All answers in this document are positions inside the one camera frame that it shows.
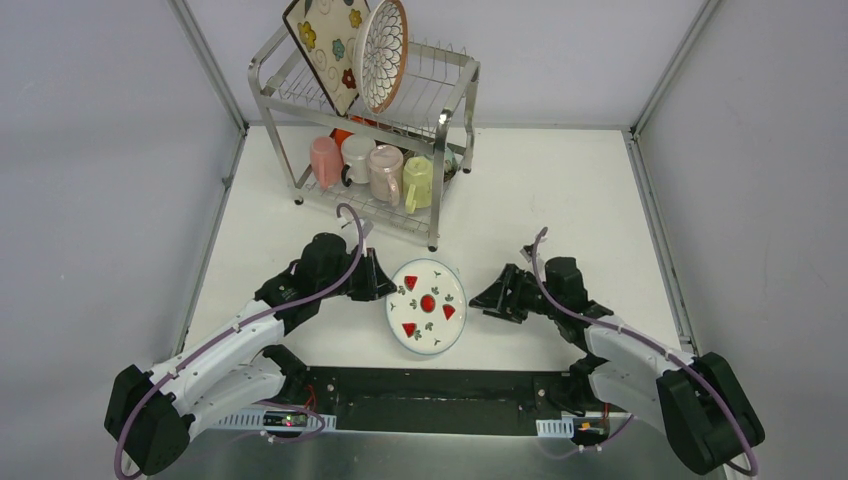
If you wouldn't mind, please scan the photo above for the watermelon pattern round plate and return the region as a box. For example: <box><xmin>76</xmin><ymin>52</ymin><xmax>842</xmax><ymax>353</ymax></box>
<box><xmin>385</xmin><ymin>258</ymin><xmax>468</xmax><ymax>356</ymax></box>

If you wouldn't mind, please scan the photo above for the translucent pink glass mug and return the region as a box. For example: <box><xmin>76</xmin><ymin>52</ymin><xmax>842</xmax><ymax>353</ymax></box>
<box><xmin>367</xmin><ymin>144</ymin><xmax>404</xmax><ymax>207</ymax></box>

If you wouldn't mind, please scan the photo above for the pale yellow ceramic mug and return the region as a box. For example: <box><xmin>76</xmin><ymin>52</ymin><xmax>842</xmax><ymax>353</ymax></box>
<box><xmin>403</xmin><ymin>156</ymin><xmax>434</xmax><ymax>214</ymax></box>

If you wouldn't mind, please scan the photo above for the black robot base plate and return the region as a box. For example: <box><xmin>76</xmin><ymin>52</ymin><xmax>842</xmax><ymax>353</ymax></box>
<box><xmin>280</xmin><ymin>367</ymin><xmax>603</xmax><ymax>436</ymax></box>

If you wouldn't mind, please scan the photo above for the round floral pattern plate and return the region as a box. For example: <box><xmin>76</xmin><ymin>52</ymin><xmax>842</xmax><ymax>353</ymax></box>
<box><xmin>353</xmin><ymin>0</ymin><xmax>409</xmax><ymax>114</ymax></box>

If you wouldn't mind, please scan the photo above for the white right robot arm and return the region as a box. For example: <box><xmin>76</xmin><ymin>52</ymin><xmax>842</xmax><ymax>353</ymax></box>
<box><xmin>469</xmin><ymin>257</ymin><xmax>765</xmax><ymax>474</ymax></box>

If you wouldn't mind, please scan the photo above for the square flower pattern plate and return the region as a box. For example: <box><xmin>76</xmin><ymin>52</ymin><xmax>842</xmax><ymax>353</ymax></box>
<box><xmin>282</xmin><ymin>0</ymin><xmax>370</xmax><ymax>116</ymax></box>

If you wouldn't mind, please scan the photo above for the pink ceramic mug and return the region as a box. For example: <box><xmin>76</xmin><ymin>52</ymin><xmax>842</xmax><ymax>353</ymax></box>
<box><xmin>310</xmin><ymin>136</ymin><xmax>344</xmax><ymax>190</ymax></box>

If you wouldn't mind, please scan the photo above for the mint green ceramic bowl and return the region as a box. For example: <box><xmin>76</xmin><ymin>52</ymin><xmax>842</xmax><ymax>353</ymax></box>
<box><xmin>443</xmin><ymin>148</ymin><xmax>459</xmax><ymax>183</ymax></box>

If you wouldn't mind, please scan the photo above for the small clear glass cup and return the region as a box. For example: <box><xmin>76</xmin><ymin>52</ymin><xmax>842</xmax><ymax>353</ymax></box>
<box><xmin>340</xmin><ymin>134</ymin><xmax>376</xmax><ymax>187</ymax></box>

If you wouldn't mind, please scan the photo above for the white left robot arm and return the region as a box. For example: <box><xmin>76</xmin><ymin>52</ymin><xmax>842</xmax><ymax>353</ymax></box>
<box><xmin>104</xmin><ymin>233</ymin><xmax>397</xmax><ymax>479</ymax></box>

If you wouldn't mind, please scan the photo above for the orange plastic bowl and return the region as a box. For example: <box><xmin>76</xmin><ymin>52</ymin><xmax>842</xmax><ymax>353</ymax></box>
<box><xmin>330</xmin><ymin>116</ymin><xmax>377</xmax><ymax>148</ymax></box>

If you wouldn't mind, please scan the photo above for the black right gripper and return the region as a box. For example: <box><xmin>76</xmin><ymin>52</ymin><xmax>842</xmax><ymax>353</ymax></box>
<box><xmin>468</xmin><ymin>263</ymin><xmax>562</xmax><ymax>324</ymax></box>

